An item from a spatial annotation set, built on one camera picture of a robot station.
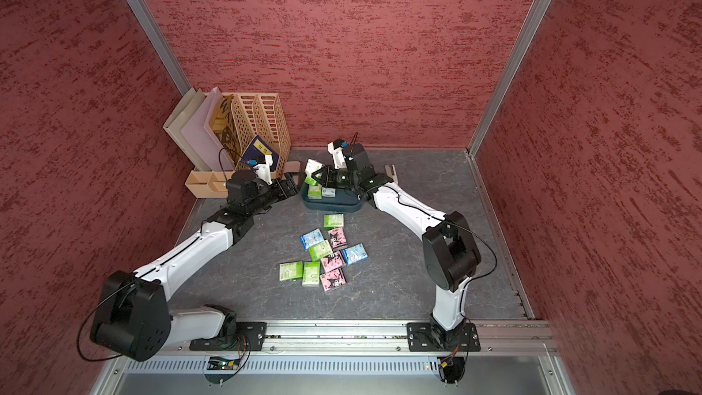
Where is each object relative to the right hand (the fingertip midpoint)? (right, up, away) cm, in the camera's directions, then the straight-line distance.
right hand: (315, 179), depth 83 cm
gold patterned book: (-37, +21, +16) cm, 45 cm away
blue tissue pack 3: (+12, -25, +4) cm, 28 cm away
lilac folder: (-41, +13, +9) cm, 44 cm away
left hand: (-5, -1, -1) cm, 5 cm away
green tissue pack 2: (+4, -15, +12) cm, 20 cm away
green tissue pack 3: (+1, -24, +5) cm, 25 cm away
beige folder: (-47, +19, +5) cm, 51 cm away
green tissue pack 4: (-1, -30, 0) cm, 30 cm away
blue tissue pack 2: (-3, -20, +8) cm, 22 cm away
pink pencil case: (-15, +5, +28) cm, 32 cm away
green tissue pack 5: (-8, -29, 0) cm, 30 cm away
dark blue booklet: (-26, +11, +21) cm, 35 cm away
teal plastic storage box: (+9, -8, +14) cm, 18 cm away
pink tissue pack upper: (+6, -20, +7) cm, 22 cm away
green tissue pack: (-1, +4, -1) cm, 4 cm away
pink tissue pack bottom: (+6, -31, -1) cm, 31 cm away
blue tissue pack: (+2, -5, +20) cm, 21 cm away
